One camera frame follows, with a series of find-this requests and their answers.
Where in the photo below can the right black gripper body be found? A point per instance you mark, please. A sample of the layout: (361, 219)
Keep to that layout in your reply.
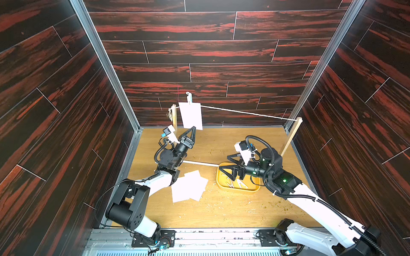
(240, 170)

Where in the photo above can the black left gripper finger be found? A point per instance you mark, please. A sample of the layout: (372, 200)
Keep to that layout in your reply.
(190, 132)
(187, 141)

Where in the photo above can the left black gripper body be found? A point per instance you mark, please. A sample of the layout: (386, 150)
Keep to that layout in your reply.
(180, 150)

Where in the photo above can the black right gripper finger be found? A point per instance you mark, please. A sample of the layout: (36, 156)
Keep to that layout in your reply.
(231, 171)
(235, 158)

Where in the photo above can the green white clothespin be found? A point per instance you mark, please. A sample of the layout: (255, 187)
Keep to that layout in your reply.
(189, 97)

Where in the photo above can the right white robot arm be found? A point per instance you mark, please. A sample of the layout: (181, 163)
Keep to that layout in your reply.
(344, 237)

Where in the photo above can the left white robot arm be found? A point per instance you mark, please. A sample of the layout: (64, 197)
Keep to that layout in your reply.
(128, 205)

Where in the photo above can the yellow plastic tray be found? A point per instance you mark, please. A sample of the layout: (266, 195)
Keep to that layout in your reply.
(248, 185)

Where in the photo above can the aluminium corner profile left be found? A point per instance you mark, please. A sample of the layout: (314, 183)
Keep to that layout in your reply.
(92, 34)

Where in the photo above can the aluminium corner profile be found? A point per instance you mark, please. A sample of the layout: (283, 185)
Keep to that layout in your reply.
(345, 24)
(92, 34)

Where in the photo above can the aluminium corner profile right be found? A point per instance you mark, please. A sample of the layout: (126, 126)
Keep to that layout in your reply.
(345, 24)

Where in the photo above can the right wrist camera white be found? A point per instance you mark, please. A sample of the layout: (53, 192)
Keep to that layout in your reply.
(246, 151)

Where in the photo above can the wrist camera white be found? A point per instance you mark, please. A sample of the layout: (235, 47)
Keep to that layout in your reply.
(169, 133)
(246, 151)

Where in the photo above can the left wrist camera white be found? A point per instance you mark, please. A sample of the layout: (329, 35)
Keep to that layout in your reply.
(169, 133)

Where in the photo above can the wooden string rack frame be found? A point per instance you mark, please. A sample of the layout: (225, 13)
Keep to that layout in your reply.
(173, 117)

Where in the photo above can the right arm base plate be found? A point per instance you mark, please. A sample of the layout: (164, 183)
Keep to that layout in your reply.
(275, 237)

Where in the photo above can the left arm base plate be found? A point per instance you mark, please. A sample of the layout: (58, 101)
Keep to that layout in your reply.
(162, 239)

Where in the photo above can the aluminium front rail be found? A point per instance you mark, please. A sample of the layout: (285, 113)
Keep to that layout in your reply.
(194, 242)

